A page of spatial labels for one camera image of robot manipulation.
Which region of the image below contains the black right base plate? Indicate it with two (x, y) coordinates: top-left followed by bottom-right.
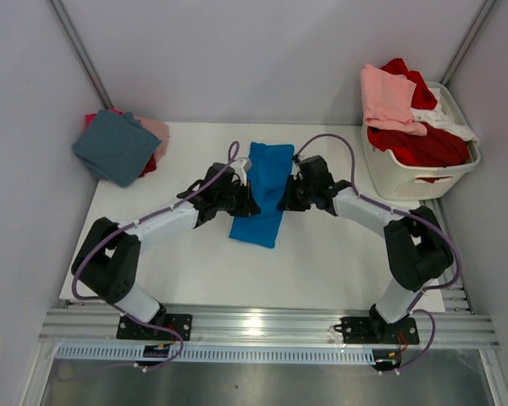
(333, 316), (420, 345)

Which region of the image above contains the white slotted cable duct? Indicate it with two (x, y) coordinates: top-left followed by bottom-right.
(55, 343), (375, 365)

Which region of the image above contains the white t-shirt in basket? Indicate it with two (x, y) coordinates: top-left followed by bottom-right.
(411, 82), (479, 143)

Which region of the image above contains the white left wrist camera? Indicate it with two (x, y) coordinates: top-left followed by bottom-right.
(231, 157), (252, 186)

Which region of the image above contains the teal folded t-shirt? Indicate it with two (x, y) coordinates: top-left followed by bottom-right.
(72, 109), (162, 188)

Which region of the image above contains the right aluminium frame post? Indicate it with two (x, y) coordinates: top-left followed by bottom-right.
(440, 0), (500, 86)

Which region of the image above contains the bright blue t-shirt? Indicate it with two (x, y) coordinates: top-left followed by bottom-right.
(229, 142), (295, 249)

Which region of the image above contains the red t-shirt in basket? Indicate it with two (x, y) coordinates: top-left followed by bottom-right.
(366, 58), (471, 167)

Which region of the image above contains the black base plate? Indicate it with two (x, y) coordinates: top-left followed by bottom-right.
(116, 312), (193, 342)
(333, 316), (420, 345)

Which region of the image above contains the pink folded t-shirt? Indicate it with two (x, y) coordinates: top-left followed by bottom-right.
(135, 116), (170, 162)

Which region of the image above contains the pink t-shirt in basket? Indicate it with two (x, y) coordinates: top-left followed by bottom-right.
(361, 64), (427, 136)

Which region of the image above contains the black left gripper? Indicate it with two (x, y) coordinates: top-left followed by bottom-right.
(215, 179), (259, 218)

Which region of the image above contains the white perforated laundry basket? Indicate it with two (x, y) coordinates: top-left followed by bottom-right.
(361, 81), (483, 201)

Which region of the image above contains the red folded t-shirt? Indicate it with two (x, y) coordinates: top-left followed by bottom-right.
(139, 154), (157, 178)

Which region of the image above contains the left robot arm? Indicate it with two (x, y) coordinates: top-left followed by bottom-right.
(71, 158), (259, 339)

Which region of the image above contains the aluminium mounting rail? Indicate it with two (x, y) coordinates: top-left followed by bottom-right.
(38, 303), (500, 349)

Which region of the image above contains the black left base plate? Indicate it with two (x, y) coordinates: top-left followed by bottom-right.
(116, 312), (193, 342)

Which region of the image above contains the left aluminium frame post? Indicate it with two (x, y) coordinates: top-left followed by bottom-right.
(46, 0), (113, 108)

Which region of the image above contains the aluminium frame post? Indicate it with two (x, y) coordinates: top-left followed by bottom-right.
(46, 0), (113, 108)
(440, 0), (500, 86)

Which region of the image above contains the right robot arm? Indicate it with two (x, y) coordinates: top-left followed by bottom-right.
(279, 156), (454, 342)

